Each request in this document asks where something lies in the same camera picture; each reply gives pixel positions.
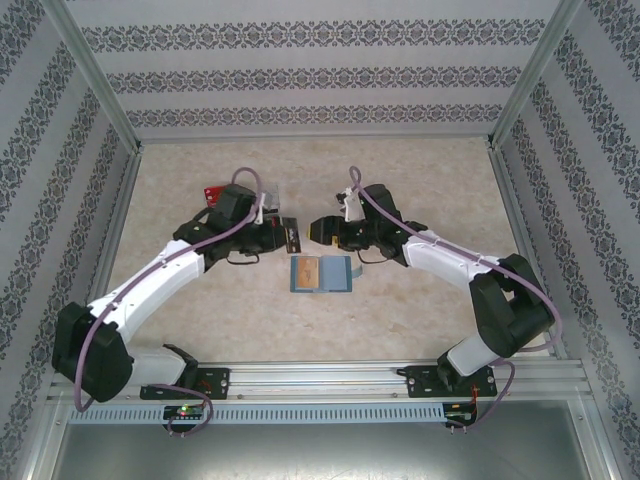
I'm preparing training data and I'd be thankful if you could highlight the black VIP card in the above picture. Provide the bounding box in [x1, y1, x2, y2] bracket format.
[282, 216, 305, 255]

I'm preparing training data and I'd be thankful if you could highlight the blue card holder wallet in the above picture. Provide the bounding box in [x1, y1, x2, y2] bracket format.
[289, 254, 366, 295]

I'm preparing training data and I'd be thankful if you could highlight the gold VIP card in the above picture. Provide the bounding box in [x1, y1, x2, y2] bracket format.
[293, 257, 321, 291]

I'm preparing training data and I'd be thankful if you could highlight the grey metal panel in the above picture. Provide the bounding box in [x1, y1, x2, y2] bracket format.
[29, 422, 614, 480]

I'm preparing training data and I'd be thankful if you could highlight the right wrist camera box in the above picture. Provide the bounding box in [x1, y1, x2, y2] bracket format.
[335, 187, 362, 222]

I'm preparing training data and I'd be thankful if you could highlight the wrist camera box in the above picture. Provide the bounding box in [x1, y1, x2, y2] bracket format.
[335, 187, 362, 222]
[253, 183, 282, 225]

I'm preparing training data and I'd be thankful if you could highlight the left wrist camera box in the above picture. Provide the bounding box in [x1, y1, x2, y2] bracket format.
[253, 183, 282, 225]

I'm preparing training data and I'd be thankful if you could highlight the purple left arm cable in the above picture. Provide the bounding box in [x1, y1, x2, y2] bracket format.
[73, 166, 266, 439]

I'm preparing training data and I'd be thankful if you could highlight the aluminium side rail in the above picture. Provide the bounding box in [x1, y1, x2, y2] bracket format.
[487, 142, 571, 361]
[67, 144, 146, 366]

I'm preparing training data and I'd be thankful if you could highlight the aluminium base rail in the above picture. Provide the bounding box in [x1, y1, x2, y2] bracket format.
[47, 360, 591, 404]

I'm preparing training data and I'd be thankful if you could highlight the slotted grey cable duct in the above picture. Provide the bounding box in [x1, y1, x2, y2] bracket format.
[67, 402, 446, 426]

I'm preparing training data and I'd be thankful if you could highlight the aluminium frame post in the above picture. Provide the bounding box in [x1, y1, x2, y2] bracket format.
[485, 0, 584, 149]
[42, 0, 146, 151]

